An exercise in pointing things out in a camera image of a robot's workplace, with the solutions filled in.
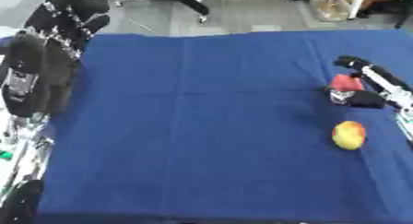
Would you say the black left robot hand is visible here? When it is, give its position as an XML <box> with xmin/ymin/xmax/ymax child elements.
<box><xmin>0</xmin><ymin>0</ymin><xmax>112</xmax><ymax>118</ymax></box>

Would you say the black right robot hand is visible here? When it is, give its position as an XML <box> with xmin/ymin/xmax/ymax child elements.
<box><xmin>323</xmin><ymin>54</ymin><xmax>413</xmax><ymax>110</ymax></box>

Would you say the red block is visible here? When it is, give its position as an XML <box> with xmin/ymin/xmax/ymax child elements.
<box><xmin>329</xmin><ymin>73</ymin><xmax>367</xmax><ymax>93</ymax></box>

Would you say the yellow red toy mango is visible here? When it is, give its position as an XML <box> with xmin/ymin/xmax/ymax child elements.
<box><xmin>330</xmin><ymin>120</ymin><xmax>368</xmax><ymax>151</ymax></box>

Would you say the white table leg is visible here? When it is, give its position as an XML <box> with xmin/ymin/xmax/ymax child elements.
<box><xmin>347</xmin><ymin>0</ymin><xmax>372</xmax><ymax>20</ymax></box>

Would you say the clear plastic bag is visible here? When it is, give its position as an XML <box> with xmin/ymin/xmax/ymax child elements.
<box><xmin>313</xmin><ymin>0</ymin><xmax>352</xmax><ymax>22</ymax></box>

